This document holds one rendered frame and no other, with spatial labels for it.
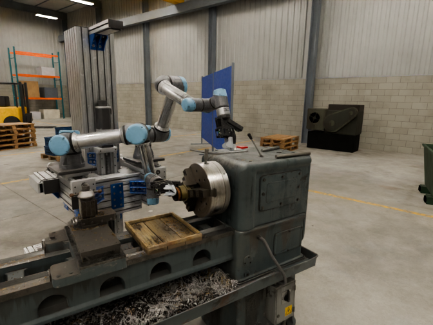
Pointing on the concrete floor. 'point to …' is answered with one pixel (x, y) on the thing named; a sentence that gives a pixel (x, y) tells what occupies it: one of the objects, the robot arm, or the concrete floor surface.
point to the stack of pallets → (6, 137)
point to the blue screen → (213, 82)
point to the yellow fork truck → (8, 115)
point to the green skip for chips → (428, 174)
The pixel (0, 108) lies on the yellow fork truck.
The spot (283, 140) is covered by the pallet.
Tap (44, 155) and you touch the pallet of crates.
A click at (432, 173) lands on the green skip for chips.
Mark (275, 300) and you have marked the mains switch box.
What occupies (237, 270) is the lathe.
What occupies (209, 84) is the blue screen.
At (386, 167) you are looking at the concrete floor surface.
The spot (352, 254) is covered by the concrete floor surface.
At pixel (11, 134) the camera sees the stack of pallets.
